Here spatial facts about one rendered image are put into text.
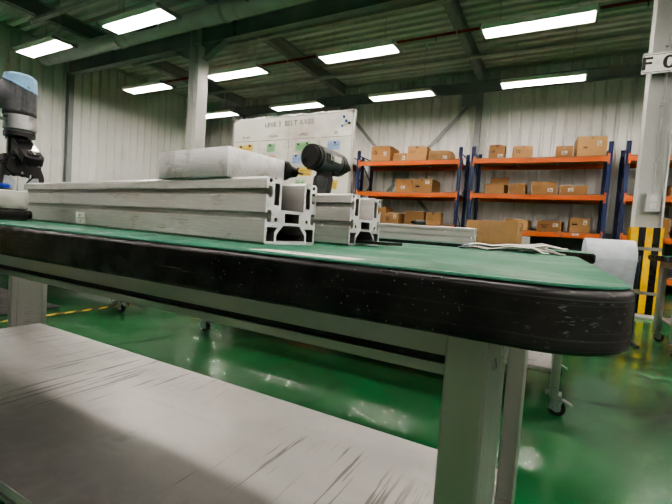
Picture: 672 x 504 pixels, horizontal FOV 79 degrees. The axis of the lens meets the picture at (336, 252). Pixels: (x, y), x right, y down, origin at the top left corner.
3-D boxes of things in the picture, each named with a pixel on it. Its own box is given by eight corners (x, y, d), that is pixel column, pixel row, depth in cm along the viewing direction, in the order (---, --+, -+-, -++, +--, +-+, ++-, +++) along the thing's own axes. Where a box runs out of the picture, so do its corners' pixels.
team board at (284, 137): (210, 296, 441) (220, 114, 431) (242, 291, 485) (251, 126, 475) (330, 318, 369) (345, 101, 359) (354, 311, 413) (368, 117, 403)
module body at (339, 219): (106, 223, 112) (107, 192, 111) (141, 225, 120) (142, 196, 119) (347, 245, 66) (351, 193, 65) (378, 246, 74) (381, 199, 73)
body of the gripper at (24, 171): (28, 179, 117) (29, 137, 117) (39, 179, 112) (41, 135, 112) (-6, 175, 111) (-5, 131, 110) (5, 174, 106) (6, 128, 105)
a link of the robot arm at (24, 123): (41, 119, 111) (4, 110, 105) (41, 135, 111) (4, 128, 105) (31, 121, 116) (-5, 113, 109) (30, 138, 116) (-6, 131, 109)
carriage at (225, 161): (157, 196, 63) (159, 151, 62) (215, 203, 72) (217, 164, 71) (225, 197, 54) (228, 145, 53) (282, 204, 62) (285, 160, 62)
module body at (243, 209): (22, 219, 96) (23, 183, 96) (69, 221, 104) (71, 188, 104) (263, 244, 50) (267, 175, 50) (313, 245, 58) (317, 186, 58)
